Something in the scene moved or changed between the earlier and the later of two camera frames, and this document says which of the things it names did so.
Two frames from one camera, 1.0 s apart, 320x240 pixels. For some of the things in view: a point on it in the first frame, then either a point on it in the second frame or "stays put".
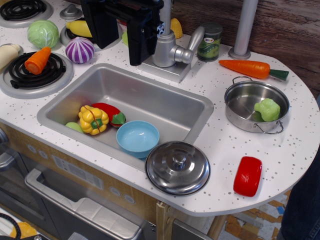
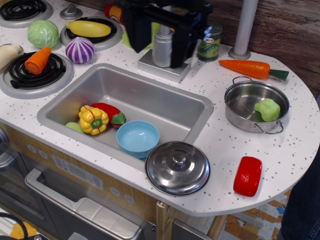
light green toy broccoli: x=269 y=109 stays put
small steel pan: x=240 y=100 stays put
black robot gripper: x=142 y=26 -> x=191 y=15
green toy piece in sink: x=74 y=126 stays put
